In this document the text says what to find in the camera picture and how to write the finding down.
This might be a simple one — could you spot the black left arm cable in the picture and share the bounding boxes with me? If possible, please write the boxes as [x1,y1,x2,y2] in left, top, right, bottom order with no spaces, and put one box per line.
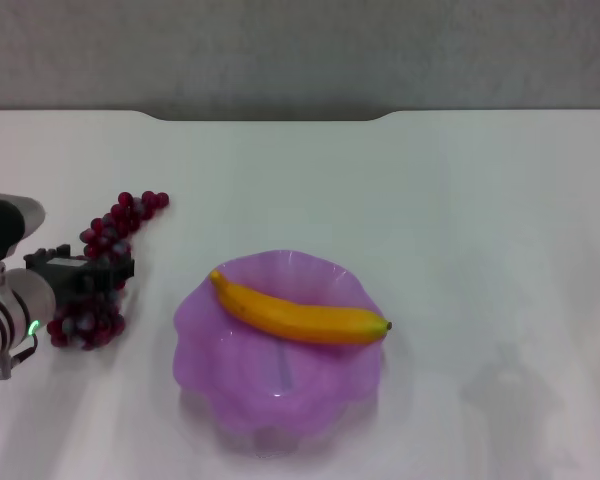
[0,332,41,381]

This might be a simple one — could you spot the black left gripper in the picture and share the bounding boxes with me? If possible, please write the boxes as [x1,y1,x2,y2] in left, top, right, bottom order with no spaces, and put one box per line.
[23,243,137,307]

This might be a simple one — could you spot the purple wavy plastic plate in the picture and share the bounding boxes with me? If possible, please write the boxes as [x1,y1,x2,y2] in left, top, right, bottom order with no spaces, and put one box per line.
[172,251,389,454]

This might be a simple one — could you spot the red grape bunch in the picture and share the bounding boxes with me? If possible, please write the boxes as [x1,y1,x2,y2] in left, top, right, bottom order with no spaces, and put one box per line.
[47,190,170,351]

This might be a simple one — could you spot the yellow banana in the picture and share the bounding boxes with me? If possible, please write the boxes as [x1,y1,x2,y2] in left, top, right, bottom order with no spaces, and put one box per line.
[208,268,394,346]

